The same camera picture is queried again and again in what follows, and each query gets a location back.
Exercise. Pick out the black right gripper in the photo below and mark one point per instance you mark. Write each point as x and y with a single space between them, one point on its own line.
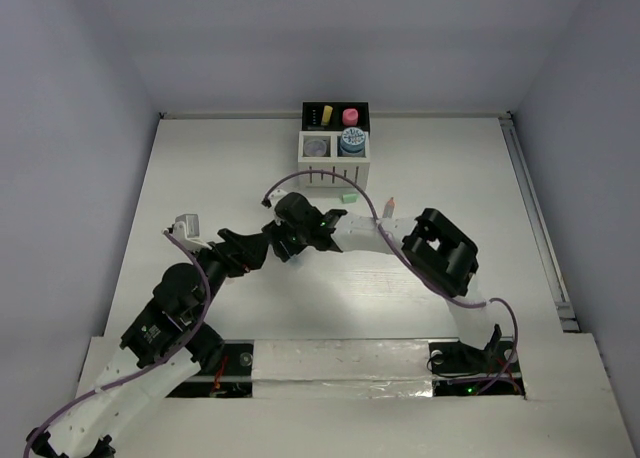
277 228

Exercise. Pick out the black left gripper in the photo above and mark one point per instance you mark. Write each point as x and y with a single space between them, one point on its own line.
251 251

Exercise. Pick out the clear jar of paperclips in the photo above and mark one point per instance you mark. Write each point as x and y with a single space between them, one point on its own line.
316 147

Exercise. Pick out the orange highlighter marker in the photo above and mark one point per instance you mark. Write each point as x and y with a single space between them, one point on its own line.
389 209

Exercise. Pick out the yellow marker cap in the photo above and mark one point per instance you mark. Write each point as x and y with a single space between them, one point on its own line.
326 115

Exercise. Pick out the pink-capped tube of crayons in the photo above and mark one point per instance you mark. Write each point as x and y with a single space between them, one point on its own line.
350 117

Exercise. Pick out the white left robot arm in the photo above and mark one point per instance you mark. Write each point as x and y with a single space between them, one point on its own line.
167 343

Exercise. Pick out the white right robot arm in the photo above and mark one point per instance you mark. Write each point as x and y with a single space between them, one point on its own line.
430 245

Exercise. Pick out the green marker cap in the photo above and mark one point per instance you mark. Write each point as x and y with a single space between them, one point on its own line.
349 198

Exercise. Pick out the white slotted organizer box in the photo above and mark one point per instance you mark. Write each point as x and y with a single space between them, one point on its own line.
332 171

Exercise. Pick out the black slotted organizer box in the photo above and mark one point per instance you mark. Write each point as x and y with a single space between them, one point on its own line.
312 113

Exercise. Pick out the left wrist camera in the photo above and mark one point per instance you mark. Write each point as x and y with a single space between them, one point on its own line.
186 230

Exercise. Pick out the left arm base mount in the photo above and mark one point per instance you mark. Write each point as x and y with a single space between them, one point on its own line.
230 378

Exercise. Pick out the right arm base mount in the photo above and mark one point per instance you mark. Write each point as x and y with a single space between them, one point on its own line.
459 370

